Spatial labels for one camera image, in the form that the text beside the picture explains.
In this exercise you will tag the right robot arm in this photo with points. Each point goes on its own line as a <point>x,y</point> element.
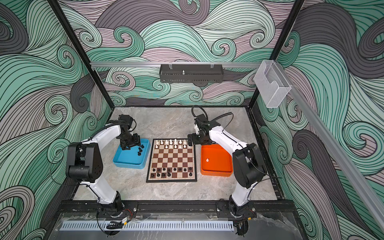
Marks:
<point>248,162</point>

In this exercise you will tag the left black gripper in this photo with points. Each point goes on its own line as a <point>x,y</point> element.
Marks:
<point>137,141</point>

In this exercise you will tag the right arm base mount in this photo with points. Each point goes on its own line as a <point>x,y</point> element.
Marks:
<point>228,209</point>

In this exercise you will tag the white slotted cable duct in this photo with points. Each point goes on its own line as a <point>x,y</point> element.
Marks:
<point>150,226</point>

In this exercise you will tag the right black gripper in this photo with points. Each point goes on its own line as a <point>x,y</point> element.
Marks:
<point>195,140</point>

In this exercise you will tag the orange plastic tray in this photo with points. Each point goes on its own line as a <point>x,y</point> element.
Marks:
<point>216,161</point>

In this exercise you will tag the black perforated wall shelf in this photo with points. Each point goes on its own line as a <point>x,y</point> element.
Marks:
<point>196,74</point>

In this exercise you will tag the aluminium rail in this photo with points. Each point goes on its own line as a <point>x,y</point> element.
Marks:
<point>138,64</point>

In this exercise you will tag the clear plastic wall bin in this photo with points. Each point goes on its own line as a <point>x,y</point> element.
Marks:
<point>272,83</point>

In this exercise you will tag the blue plastic tray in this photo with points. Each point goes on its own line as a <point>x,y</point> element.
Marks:
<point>133,158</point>

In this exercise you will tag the folding chess board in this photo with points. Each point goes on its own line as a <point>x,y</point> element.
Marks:
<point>172,160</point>

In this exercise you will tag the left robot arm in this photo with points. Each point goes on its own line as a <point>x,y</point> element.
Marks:
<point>85,164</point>

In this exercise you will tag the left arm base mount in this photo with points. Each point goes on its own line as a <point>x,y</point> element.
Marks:
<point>113,211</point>

